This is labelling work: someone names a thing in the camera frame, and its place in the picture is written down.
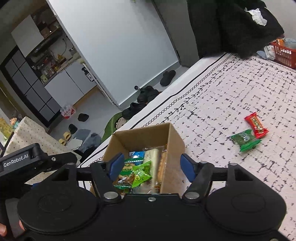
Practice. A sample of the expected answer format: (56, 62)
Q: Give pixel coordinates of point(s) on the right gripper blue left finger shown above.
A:
(104, 174)

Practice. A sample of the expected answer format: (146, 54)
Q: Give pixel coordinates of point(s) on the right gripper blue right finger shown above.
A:
(199, 175)

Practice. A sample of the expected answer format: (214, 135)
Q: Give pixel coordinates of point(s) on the light green snack packet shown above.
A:
(141, 173)

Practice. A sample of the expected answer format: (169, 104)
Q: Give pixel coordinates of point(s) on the orange cracker pack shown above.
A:
(161, 169)

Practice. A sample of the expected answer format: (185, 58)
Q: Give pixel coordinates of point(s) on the yellow blueberry cake pack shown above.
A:
(153, 156)

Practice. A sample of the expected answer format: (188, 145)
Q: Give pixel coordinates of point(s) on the dark green candy packet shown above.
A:
(246, 140)

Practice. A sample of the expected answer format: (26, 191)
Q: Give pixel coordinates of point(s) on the green white peanut packet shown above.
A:
(126, 176)

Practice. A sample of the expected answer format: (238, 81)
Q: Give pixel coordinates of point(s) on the person left hand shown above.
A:
(12, 232)

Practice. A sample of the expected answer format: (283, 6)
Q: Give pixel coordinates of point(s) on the brown cardboard box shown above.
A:
(174, 180)

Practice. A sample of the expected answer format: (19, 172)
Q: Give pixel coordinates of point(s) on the blue bath mat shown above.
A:
(83, 140)

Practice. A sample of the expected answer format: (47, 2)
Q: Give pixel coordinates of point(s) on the dotted cream tablecloth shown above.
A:
(29, 132)

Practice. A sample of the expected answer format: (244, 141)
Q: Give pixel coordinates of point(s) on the green leaf cartoon rug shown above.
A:
(116, 122)

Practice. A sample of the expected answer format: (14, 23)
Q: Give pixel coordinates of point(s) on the bottled water pack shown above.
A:
(67, 111)

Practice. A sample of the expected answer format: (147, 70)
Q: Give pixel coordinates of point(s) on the red candy bar wrapper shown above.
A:
(257, 127)

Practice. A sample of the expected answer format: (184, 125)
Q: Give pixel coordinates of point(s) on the pile of black shoes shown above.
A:
(147, 94)

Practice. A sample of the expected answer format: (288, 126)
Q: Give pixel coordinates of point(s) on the white kitchen cabinet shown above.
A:
(71, 84)

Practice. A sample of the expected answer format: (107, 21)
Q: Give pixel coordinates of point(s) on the black slipper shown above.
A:
(167, 78)

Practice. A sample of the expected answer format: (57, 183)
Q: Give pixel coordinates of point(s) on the red plastic basket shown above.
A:
(283, 54)

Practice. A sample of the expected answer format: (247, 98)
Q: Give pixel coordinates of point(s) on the black clothes on chair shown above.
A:
(241, 27)

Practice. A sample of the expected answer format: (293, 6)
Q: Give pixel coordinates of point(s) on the grey door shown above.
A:
(175, 18)

